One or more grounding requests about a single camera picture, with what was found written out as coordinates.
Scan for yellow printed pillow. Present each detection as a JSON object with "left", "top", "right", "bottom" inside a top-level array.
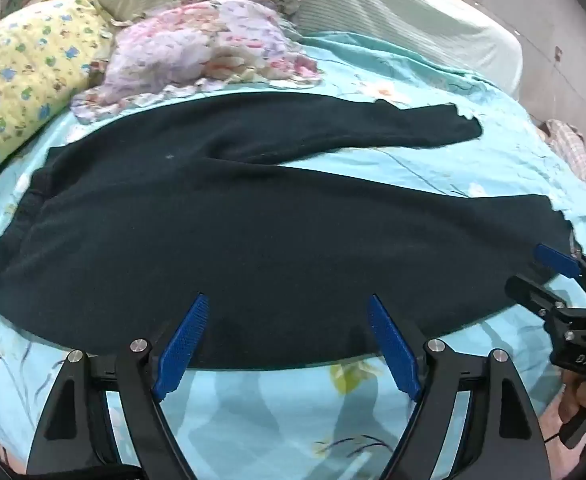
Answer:
[{"left": 0, "top": 0, "right": 116, "bottom": 201}]

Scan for teal floral bed sheet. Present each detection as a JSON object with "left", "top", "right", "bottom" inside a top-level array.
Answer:
[{"left": 0, "top": 30, "right": 586, "bottom": 480}]

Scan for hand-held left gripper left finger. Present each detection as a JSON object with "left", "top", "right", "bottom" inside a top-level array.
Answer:
[{"left": 25, "top": 293, "right": 210, "bottom": 480}]

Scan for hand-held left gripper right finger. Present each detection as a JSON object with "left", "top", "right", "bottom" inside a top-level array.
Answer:
[{"left": 366, "top": 293, "right": 550, "bottom": 480}]

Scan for white padded headboard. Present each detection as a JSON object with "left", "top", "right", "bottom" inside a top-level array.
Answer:
[{"left": 77, "top": 0, "right": 524, "bottom": 100}]

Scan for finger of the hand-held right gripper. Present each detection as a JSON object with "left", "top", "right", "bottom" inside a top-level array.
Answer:
[
  {"left": 534, "top": 243, "right": 586, "bottom": 306},
  {"left": 504, "top": 274, "right": 574, "bottom": 318}
]

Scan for plaid cloth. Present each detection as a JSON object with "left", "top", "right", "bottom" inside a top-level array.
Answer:
[{"left": 542, "top": 118, "right": 586, "bottom": 192}]

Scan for black pants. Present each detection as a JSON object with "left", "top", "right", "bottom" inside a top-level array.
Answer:
[{"left": 0, "top": 91, "right": 576, "bottom": 372}]

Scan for pink floral ruffled pillow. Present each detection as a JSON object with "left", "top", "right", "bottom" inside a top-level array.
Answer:
[{"left": 69, "top": 0, "right": 324, "bottom": 126}]

